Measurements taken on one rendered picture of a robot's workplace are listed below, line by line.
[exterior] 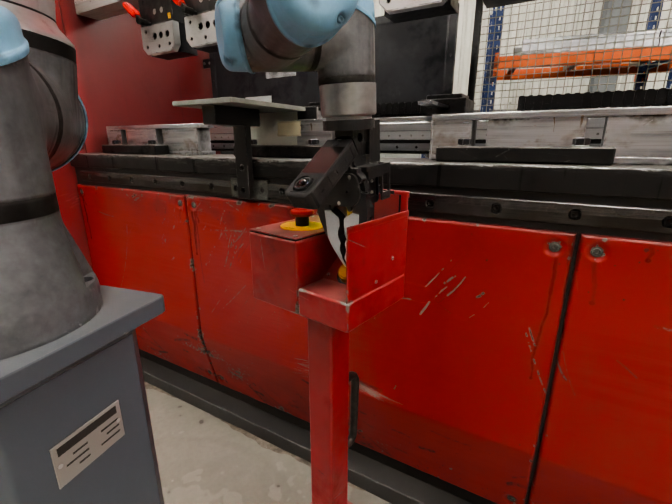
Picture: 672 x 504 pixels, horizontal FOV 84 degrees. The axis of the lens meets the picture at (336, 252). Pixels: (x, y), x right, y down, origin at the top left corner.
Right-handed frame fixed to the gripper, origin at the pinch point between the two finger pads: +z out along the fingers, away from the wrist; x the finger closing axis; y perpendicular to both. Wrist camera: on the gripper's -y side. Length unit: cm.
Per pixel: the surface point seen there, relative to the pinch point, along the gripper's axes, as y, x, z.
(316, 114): 36, 35, -21
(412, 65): 89, 37, -35
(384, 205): 9.8, -0.8, -6.5
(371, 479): 19, 10, 71
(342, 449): -0.6, 2.4, 38.4
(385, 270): 3.5, -4.8, 1.8
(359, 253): -3.0, -4.8, -3.1
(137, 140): 23, 109, -16
